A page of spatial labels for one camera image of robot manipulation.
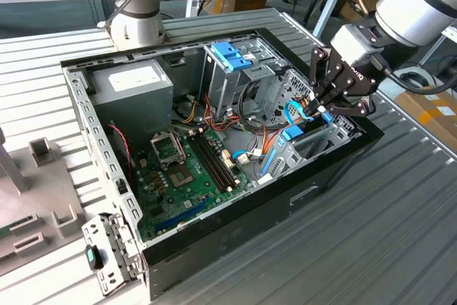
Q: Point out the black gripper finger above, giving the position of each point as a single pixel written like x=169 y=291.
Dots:
x=319 y=73
x=357 y=106

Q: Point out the hard disk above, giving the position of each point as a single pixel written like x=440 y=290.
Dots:
x=292 y=133

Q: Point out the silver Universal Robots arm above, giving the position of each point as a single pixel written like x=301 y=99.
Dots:
x=414 y=8

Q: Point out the grey metal disk bay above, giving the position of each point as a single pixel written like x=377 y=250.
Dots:
x=314 y=146

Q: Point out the labelled cardboard box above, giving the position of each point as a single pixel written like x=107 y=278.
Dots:
x=421 y=115

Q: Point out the grey metal drive cage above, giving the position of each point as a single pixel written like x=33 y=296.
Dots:
x=223 y=94

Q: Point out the black RAM slot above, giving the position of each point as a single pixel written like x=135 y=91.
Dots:
x=218 y=162
x=208 y=162

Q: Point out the black PC case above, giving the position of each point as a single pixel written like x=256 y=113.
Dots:
x=250 y=226

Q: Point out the green motherboard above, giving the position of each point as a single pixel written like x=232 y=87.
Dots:
x=203 y=198

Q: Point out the grey power supply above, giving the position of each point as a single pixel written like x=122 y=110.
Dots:
x=135 y=108

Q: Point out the blue expansion slot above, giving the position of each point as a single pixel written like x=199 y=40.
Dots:
x=182 y=216

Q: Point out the black teal latch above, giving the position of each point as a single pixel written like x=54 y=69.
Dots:
x=93 y=258

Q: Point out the grey parts rack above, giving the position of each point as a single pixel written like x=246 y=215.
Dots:
x=43 y=190

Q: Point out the green RAM stick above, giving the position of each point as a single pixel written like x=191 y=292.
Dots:
x=7 y=230

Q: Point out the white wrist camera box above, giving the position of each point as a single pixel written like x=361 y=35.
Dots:
x=351 y=44

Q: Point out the blue plastic drive bracket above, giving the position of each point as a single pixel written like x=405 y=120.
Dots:
x=228 y=55

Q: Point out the metal slat shelf frame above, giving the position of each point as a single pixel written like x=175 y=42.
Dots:
x=451 y=33

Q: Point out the grey slot retention bracket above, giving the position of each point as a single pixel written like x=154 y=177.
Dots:
x=125 y=239

